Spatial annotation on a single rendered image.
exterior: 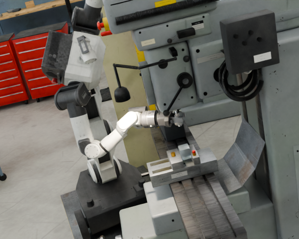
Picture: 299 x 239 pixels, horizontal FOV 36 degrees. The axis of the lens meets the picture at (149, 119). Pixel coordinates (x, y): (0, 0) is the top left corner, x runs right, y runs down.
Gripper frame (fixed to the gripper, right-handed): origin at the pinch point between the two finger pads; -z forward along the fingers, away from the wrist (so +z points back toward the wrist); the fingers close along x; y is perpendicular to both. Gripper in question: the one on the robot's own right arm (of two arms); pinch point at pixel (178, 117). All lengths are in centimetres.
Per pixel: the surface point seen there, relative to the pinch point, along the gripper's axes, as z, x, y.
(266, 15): -48, -18, -49
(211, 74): -20.7, -3.4, -22.1
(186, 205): -4.7, -27.4, 32.7
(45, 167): 208, 163, 126
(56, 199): 164, 105, 125
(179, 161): 2.1, -5.9, 21.9
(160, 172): 12.1, -8.9, 25.9
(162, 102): 2.3, -11.9, -13.9
